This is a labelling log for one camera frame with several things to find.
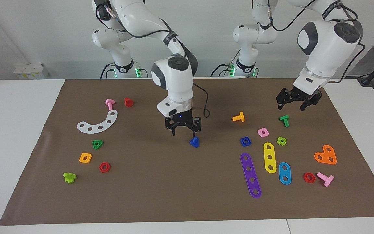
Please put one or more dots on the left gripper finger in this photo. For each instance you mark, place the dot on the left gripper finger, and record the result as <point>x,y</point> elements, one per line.
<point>306,106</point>
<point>280,103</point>

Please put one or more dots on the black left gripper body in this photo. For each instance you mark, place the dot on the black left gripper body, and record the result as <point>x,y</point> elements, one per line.
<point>299,95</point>

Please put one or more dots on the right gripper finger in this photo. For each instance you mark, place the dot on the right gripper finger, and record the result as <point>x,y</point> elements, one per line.
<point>194,133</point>
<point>173,131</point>

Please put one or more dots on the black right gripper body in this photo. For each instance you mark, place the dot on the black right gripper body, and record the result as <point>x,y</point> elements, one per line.
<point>183,120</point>

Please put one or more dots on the blue toy screw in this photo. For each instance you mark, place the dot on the blue toy screw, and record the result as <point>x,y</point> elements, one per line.
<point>194,143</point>

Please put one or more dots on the dark green toy screw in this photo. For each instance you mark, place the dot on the dark green toy screw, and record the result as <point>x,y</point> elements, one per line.
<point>284,119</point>

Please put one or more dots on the pink square toy nut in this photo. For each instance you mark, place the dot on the pink square toy nut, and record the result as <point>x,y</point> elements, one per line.
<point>260,131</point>

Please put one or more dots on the lime flower toy nut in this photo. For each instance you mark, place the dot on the lime flower toy nut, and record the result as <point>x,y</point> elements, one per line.
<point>279,141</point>

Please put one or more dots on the orange toy screw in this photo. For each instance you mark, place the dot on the orange toy screw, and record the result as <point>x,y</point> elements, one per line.
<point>240,117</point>

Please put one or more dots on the blue square toy nut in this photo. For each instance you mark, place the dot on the blue square toy nut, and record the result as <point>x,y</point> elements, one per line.
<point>242,142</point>

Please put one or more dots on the red toy screw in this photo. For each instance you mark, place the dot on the red toy screw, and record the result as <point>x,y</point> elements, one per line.
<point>128,102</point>

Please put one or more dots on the pink toy screw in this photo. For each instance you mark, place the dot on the pink toy screw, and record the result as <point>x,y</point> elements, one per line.
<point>109,103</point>
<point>328,179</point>

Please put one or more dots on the red hex toy nut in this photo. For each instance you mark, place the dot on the red hex toy nut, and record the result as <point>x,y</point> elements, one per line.
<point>101,167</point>
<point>305,177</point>

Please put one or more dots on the green triangle toy nut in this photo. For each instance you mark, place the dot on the green triangle toy nut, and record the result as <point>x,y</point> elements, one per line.
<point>93,143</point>

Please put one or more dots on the orange square toy nut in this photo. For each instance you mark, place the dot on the orange square toy nut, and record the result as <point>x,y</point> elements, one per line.
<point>81,158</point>

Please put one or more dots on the lime green toy screw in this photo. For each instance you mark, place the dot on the lime green toy screw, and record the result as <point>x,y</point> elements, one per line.
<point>69,177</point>

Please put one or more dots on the yellow three-hole strip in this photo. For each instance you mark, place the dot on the yellow three-hole strip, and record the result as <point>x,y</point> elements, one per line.
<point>269,151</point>

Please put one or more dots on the brown table mat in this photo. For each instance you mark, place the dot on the brown table mat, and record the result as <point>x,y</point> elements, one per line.
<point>180,182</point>

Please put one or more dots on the orange heart hole plate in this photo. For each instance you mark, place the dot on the orange heart hole plate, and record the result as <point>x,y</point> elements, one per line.
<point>326,156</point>

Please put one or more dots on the purple four-hole strip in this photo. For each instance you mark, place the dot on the purple four-hole strip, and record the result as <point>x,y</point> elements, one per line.
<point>247,162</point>

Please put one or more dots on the white curved hole plate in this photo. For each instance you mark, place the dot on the white curved hole plate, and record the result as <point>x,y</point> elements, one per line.
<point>105,124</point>

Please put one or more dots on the blue two-hole strip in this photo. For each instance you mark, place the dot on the blue two-hole strip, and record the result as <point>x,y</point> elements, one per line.
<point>284,173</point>

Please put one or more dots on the white cardboard box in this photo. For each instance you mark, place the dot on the white cardboard box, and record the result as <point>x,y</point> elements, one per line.
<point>31,71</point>

